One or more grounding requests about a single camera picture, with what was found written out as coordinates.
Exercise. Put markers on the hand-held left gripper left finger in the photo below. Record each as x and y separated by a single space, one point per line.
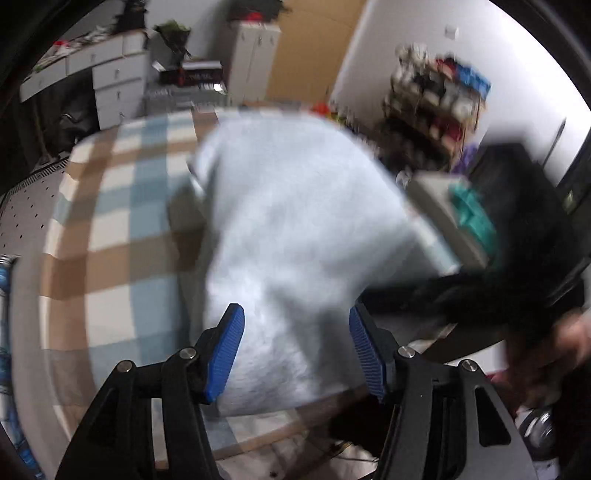
226 355

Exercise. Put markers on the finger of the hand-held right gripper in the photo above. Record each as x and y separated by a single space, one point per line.
411 297

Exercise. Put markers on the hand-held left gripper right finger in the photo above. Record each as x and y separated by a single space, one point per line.
367 355

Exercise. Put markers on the person's right hand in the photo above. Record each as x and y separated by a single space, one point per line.
572 337

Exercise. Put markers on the teal cloth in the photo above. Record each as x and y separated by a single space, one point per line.
475 221

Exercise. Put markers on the grey folded cloth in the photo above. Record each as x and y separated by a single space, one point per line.
434 207

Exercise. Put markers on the checkered bed blanket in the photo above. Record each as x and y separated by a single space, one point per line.
115 221

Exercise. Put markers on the shoe rack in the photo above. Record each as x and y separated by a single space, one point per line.
434 101

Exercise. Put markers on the red plastic bag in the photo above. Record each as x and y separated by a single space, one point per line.
321 110

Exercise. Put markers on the silver ribbed suitcase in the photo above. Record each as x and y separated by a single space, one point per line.
184 99

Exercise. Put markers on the wooden door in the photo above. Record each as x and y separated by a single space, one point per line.
314 46

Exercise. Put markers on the black bag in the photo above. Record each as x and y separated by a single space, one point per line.
74 122

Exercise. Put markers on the black and red shoe box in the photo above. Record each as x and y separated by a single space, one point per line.
203 74

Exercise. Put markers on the white suitcase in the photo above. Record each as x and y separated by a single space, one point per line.
254 60

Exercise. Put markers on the small black box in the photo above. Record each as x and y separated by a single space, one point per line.
166 73

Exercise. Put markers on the white drawer desk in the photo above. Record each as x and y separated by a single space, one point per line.
115 74

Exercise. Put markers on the black wrapped flower bouquet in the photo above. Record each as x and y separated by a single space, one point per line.
173 37

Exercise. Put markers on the black shoe box red logo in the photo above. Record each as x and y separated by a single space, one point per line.
251 14

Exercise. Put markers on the desk clutter pile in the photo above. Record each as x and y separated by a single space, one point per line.
69 46

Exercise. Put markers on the grey bed frame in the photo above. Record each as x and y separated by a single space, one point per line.
27 207

